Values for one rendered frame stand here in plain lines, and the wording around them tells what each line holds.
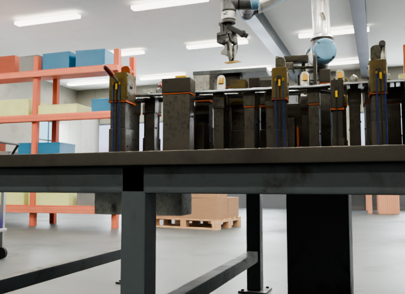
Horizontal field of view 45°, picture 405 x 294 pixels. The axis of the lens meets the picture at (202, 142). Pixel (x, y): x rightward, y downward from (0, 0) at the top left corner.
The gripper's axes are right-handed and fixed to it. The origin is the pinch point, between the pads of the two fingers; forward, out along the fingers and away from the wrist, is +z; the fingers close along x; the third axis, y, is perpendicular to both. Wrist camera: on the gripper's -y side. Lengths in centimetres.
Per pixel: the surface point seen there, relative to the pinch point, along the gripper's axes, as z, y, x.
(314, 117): 37, -52, 22
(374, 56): 16, -77, 26
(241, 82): 16.9, -15.6, 17.7
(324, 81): 17, -48, -1
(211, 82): 15.4, -0.4, 19.7
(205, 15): -211, 317, -430
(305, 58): 6.8, -40.8, 3.4
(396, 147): 55, -98, 86
